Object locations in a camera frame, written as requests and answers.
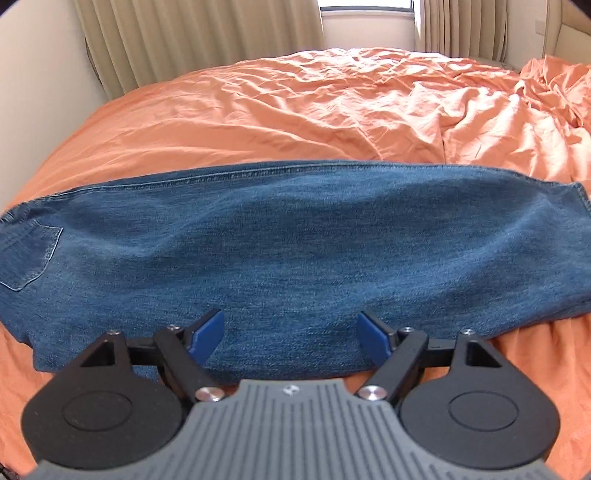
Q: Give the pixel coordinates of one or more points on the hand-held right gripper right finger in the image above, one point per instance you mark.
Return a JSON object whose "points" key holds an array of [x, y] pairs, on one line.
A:
{"points": [[373, 337]]}

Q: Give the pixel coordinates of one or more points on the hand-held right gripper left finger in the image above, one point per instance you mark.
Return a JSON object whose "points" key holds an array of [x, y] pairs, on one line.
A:
{"points": [[208, 331]]}

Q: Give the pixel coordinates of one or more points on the blue denim pants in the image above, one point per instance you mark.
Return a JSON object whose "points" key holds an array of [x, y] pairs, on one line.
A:
{"points": [[295, 249]]}

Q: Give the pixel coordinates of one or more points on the bed with orange sheet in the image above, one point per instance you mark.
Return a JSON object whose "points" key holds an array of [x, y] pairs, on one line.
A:
{"points": [[277, 101]]}

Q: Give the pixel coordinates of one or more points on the wide beige curtain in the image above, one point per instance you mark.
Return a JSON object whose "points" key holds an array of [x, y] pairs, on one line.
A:
{"points": [[194, 37]]}

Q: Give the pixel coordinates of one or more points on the narrow beige curtain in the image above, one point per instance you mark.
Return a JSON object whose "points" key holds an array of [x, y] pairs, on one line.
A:
{"points": [[461, 27]]}

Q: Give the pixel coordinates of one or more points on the window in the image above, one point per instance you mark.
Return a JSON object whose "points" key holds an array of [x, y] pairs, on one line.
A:
{"points": [[364, 5]]}

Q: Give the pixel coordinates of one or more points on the cream headboard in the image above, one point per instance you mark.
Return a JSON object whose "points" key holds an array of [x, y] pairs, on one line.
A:
{"points": [[570, 32]]}

